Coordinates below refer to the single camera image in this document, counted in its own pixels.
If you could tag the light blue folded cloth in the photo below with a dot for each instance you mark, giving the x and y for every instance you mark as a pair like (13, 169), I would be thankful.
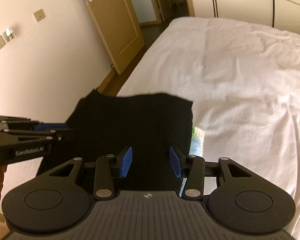
(196, 146)

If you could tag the wall switch plate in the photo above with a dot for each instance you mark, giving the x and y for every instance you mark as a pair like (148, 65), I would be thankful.
(39, 15)

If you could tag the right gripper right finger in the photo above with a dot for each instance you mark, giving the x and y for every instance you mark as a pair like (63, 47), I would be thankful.
(191, 169)

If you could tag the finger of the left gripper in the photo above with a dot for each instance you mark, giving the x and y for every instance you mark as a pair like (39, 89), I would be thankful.
(50, 126)

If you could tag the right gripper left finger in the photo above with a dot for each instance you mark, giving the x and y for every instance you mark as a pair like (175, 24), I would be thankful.
(109, 167)

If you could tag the black knit garment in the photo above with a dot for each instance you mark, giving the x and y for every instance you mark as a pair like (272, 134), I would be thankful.
(150, 124)

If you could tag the green folded towel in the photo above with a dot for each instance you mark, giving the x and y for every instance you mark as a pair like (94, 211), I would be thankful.
(197, 131)

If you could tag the wooden door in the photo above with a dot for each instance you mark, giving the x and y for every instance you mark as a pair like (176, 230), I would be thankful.
(118, 27)

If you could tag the white bed duvet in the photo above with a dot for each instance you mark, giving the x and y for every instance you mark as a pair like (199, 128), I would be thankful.
(244, 82)

